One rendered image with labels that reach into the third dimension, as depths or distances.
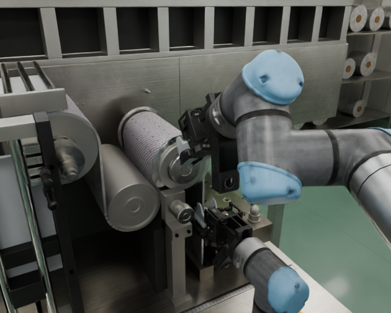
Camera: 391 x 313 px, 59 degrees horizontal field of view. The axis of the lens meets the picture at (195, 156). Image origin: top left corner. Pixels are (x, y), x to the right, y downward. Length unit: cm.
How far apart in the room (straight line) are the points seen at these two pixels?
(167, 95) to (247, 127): 66
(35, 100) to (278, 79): 39
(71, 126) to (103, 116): 36
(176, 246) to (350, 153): 50
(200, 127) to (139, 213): 27
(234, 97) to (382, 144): 19
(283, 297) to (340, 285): 178
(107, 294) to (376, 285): 187
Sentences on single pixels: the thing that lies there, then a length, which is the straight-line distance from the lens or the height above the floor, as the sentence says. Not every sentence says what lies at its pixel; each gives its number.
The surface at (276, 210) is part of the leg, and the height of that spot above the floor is 60.
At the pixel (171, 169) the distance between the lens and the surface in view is 75.
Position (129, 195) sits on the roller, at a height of 121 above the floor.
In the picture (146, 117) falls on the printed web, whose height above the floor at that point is 131.
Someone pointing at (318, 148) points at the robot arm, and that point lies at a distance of 45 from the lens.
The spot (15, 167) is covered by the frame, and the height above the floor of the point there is 137.
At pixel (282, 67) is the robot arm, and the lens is 46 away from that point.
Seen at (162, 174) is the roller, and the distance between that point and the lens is 76.
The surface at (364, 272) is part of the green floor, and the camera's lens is 258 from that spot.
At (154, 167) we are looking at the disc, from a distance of 75.
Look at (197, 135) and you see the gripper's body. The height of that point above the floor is 138.
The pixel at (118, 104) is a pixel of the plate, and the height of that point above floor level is 132.
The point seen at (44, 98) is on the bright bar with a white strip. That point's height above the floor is 145.
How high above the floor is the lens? 159
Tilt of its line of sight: 24 degrees down
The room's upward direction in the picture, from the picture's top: straight up
